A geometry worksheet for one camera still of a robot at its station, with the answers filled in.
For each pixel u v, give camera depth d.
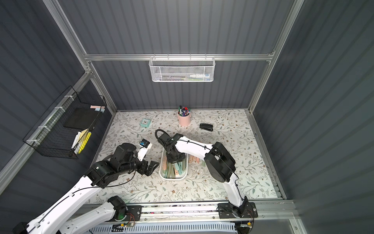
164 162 0.89
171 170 0.87
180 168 0.87
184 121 1.08
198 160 0.93
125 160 0.54
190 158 0.92
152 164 0.64
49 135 0.65
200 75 0.89
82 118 0.77
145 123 1.09
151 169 0.63
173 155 0.76
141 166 0.62
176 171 0.87
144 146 0.62
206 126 1.09
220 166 0.51
